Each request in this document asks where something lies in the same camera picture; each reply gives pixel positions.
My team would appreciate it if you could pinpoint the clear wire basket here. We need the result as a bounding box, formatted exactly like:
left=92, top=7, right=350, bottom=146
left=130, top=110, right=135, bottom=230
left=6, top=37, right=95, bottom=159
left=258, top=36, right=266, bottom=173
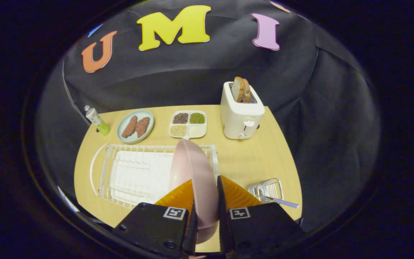
left=247, top=178, right=284, bottom=204

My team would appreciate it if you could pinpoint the brown meat patty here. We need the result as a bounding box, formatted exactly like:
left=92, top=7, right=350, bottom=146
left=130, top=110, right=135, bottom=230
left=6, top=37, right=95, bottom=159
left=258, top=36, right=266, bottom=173
left=122, top=115, right=138, bottom=138
left=135, top=117, right=151, bottom=138

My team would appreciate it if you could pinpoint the black backdrop cloth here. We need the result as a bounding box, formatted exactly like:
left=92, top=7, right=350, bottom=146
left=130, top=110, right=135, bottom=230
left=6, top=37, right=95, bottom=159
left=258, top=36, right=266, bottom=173
left=34, top=0, right=382, bottom=231

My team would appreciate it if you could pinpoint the light blue plate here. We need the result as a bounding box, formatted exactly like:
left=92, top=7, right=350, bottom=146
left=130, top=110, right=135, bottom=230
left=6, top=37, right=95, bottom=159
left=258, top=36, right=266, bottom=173
left=116, top=109, right=155, bottom=144

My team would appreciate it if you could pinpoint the white divided tray of grains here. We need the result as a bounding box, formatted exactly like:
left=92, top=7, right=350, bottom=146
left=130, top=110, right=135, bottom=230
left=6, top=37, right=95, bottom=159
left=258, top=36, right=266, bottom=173
left=169, top=110, right=207, bottom=140

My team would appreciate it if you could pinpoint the brown bread slice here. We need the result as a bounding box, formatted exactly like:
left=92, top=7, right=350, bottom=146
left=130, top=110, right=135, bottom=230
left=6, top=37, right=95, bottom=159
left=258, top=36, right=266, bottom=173
left=231, top=76, right=245, bottom=103
left=242, top=78, right=251, bottom=103

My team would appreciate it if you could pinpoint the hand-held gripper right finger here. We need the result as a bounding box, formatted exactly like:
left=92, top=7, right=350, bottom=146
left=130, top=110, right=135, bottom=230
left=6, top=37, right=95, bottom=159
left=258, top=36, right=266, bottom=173
left=217, top=175, right=306, bottom=256

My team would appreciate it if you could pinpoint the white wire dish rack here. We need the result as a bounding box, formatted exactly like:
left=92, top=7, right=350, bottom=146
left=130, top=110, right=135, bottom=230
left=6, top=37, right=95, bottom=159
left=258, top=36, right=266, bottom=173
left=89, top=143, right=220, bottom=210

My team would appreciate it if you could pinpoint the white toaster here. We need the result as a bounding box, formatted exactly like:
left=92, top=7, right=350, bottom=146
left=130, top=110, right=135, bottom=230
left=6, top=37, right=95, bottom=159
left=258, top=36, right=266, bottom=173
left=220, top=81, right=265, bottom=140

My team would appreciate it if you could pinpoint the clear bottle with green liquid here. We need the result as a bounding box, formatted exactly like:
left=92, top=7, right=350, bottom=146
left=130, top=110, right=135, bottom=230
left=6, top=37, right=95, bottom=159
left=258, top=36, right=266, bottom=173
left=84, top=105, right=111, bottom=136

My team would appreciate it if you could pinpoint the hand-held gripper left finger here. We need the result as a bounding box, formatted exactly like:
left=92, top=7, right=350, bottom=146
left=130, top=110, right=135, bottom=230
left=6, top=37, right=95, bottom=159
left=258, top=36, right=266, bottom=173
left=112, top=179, right=198, bottom=259

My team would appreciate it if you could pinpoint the pink plate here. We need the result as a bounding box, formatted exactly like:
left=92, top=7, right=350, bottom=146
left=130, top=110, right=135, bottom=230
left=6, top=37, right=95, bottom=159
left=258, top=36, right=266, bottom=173
left=169, top=139, right=219, bottom=245

